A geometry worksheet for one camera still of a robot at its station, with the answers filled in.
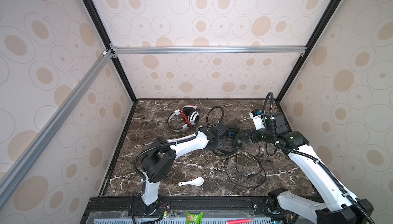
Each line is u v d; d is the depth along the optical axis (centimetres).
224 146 96
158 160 48
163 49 185
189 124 100
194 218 69
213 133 66
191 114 99
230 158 90
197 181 81
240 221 70
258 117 67
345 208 38
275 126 55
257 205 74
